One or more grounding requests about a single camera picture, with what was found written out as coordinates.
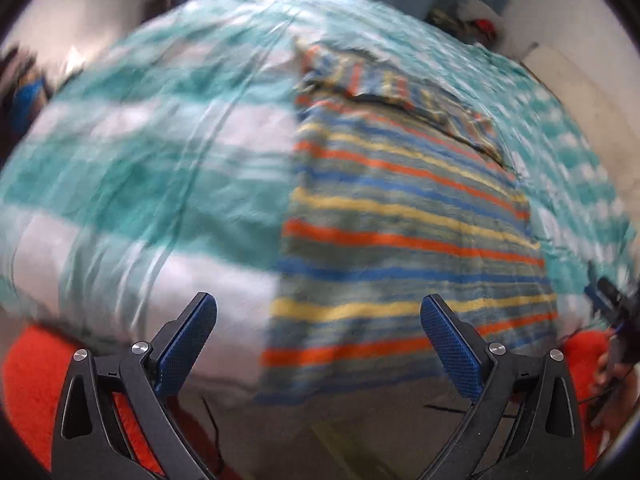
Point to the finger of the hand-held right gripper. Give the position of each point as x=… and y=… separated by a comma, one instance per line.
x=607, y=297

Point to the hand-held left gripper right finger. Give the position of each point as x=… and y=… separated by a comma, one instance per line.
x=452, y=347

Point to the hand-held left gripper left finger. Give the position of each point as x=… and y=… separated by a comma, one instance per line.
x=182, y=345

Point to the striped knit sweater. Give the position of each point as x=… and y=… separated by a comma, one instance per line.
x=400, y=220

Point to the heap of mixed clothes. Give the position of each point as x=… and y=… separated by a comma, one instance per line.
x=25, y=95

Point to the orange shaggy rug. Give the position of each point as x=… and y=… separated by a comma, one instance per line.
x=35, y=385

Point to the bed with teal checked sheet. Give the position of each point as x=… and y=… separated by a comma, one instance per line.
x=150, y=160

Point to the cream padded headboard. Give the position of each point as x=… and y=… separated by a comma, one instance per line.
x=565, y=90

